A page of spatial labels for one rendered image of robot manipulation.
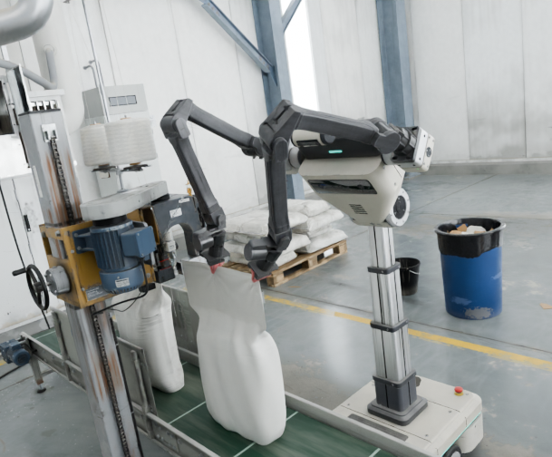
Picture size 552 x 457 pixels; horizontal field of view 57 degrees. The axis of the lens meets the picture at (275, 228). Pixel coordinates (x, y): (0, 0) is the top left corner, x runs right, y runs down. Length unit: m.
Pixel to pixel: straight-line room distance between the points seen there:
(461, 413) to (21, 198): 3.75
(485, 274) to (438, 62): 6.97
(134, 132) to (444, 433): 1.72
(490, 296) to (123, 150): 2.83
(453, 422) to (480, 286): 1.59
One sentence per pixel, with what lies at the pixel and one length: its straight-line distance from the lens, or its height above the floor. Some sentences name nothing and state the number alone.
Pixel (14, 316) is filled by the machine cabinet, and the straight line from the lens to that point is 4.89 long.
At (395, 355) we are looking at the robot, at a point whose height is 0.56.
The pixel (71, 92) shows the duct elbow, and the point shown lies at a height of 2.08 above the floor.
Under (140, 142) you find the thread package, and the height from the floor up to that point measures 1.60.
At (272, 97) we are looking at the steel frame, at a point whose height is 1.86.
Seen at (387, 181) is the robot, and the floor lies 1.34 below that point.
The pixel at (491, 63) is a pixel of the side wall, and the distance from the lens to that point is 9.91.
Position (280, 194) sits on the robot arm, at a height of 1.39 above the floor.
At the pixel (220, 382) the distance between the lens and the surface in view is 2.14.
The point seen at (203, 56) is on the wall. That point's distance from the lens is 7.45.
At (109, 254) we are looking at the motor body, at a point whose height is 1.24.
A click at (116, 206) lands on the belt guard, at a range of 1.82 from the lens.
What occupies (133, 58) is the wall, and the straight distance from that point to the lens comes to 6.85.
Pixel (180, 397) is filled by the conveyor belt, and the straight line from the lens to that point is 2.60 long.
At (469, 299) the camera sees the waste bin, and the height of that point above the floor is 0.16.
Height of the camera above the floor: 1.63
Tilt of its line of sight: 13 degrees down
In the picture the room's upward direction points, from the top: 8 degrees counter-clockwise
